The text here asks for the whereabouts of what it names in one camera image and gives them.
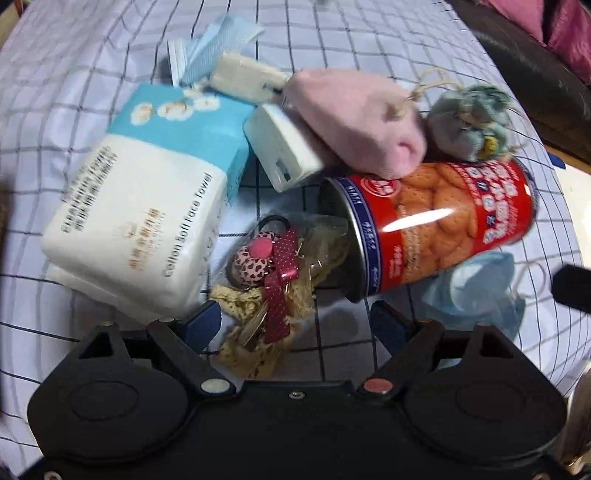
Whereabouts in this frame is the light blue mask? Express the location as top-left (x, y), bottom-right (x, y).
top-left (420, 251), bottom-right (548, 340)

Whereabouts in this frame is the hair accessories plastic bag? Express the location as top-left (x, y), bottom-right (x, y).
top-left (209, 213), bottom-right (351, 380)

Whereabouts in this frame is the blue-grey sachet bag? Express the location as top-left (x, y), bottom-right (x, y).
top-left (427, 84), bottom-right (513, 163)

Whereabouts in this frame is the pink fabric pouch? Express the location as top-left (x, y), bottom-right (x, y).
top-left (283, 68), bottom-right (427, 180)

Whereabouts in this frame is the small white tissue pack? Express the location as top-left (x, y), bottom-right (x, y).
top-left (209, 52), bottom-right (290, 104)

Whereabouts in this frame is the blue face mask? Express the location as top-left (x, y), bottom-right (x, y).
top-left (167, 14), bottom-right (263, 87)

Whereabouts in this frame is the red biscuit tin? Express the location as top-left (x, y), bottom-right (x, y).
top-left (318, 158), bottom-right (539, 303)

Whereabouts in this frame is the cleansing towel pack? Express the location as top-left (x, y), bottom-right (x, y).
top-left (41, 84), bottom-right (253, 322)

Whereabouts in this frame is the blue checked bed sheet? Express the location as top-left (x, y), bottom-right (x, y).
top-left (1, 1), bottom-right (590, 475)

